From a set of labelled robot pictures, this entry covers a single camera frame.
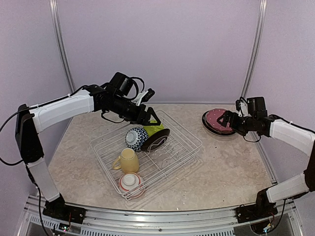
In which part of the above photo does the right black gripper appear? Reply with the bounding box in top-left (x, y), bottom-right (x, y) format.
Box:
top-left (218, 110), bottom-right (257, 136)

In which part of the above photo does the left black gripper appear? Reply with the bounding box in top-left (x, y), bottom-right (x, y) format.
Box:
top-left (111, 94), bottom-right (161, 125)

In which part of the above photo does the pink speckled plate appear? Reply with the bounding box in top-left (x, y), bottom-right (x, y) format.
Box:
top-left (205, 108), bottom-right (233, 133)

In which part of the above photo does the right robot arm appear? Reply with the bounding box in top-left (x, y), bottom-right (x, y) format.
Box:
top-left (217, 97), bottom-right (315, 218)

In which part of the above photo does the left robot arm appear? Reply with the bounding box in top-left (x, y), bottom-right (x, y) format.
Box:
top-left (14, 72), bottom-right (161, 219)

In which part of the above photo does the green bowl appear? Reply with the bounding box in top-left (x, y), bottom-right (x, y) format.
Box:
top-left (143, 119), bottom-right (164, 137)

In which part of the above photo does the small black plate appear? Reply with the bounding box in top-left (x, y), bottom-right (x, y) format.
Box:
top-left (141, 128), bottom-right (170, 152)

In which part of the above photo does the blue white patterned bowl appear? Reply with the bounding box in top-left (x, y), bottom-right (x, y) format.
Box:
top-left (125, 127), bottom-right (149, 152)

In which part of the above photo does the yellow mug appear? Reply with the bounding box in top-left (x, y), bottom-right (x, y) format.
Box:
top-left (112, 148), bottom-right (139, 174)

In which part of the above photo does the white bowl red rim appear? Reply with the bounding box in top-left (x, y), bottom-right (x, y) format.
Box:
top-left (119, 172), bottom-right (145, 199)

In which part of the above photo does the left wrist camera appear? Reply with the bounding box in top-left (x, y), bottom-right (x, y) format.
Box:
top-left (132, 88), bottom-right (155, 106)

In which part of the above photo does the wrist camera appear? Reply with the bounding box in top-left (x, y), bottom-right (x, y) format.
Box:
top-left (132, 88), bottom-right (155, 106)
top-left (236, 97), bottom-right (248, 117)

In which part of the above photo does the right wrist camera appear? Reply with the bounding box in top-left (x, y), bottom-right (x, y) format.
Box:
top-left (236, 97), bottom-right (248, 117)

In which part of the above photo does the white wire dish rack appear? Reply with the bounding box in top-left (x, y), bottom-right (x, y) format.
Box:
top-left (90, 110), bottom-right (202, 201)

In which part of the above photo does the aluminium front rail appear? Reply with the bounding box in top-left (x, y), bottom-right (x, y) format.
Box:
top-left (16, 195), bottom-right (306, 236)

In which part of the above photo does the right aluminium frame post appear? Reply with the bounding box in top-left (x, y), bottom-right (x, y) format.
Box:
top-left (240, 0), bottom-right (267, 98)

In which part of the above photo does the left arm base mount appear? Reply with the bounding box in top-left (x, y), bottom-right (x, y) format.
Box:
top-left (43, 200), bottom-right (86, 224)

